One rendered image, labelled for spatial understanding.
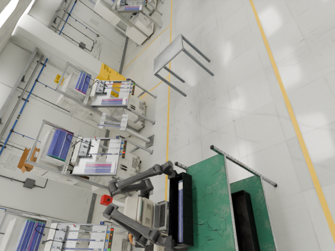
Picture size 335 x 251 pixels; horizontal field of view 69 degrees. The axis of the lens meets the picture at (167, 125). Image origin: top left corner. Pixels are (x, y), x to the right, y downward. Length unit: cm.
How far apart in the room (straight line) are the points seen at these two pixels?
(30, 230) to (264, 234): 282
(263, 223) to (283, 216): 38
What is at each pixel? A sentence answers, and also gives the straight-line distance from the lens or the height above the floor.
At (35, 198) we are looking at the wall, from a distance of 554.
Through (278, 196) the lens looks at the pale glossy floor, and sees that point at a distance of 290.
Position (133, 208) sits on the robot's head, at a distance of 218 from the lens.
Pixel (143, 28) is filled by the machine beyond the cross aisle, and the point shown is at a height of 36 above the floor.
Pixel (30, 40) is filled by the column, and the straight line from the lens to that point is 695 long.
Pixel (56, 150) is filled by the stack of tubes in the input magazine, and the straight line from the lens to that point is 423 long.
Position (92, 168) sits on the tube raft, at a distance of 418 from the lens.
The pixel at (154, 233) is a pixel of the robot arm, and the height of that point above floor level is 136.
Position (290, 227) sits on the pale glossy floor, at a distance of 280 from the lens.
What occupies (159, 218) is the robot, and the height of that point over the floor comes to 104.
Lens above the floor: 254
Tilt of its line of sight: 33 degrees down
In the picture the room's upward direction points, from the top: 60 degrees counter-clockwise
